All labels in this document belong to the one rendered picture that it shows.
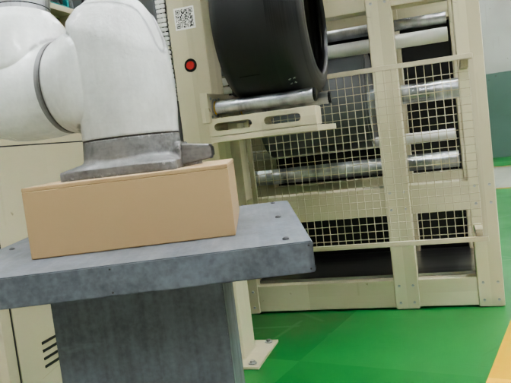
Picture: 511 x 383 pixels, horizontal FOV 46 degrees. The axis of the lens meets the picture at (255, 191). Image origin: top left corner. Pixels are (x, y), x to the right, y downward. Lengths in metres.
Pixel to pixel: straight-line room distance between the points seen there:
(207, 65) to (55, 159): 0.61
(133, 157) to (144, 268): 0.22
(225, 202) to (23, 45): 0.42
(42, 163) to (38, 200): 0.94
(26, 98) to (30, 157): 0.78
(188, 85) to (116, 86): 1.22
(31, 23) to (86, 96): 0.18
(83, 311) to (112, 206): 0.16
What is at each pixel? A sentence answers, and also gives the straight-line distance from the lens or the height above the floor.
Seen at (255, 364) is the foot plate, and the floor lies 0.01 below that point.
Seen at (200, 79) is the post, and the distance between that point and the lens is 2.11.
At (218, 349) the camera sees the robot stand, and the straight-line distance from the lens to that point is 0.90.
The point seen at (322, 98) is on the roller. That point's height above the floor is 0.90.
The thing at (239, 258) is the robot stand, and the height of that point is 0.64.
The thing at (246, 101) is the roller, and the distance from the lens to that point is 1.97.
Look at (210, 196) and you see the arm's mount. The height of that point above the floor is 0.71.
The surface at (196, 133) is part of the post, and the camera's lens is 2.12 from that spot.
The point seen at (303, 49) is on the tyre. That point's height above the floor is 1.03.
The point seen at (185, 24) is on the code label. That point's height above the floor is 1.20.
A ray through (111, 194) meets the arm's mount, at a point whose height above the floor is 0.73.
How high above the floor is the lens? 0.78
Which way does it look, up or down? 5 degrees down
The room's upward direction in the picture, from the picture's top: 7 degrees counter-clockwise
